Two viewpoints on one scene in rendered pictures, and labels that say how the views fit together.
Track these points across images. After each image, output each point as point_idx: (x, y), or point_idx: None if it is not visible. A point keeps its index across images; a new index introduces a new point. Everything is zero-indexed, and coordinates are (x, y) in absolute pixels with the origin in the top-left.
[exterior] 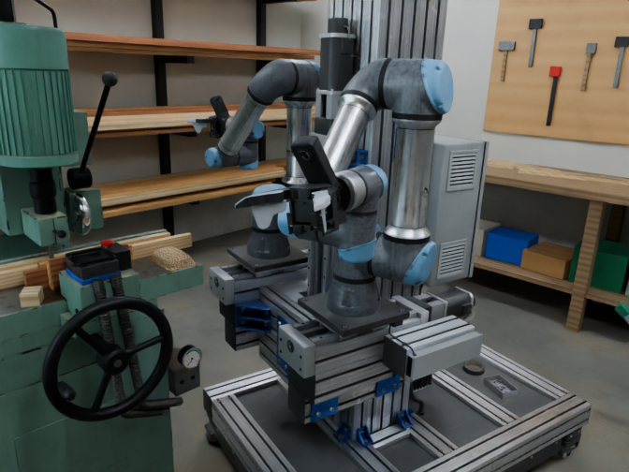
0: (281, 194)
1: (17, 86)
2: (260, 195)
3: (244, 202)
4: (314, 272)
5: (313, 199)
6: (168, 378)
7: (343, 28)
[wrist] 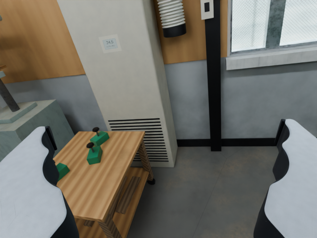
0: (262, 221)
1: None
2: (284, 149)
3: (279, 128)
4: None
5: (44, 126)
6: None
7: None
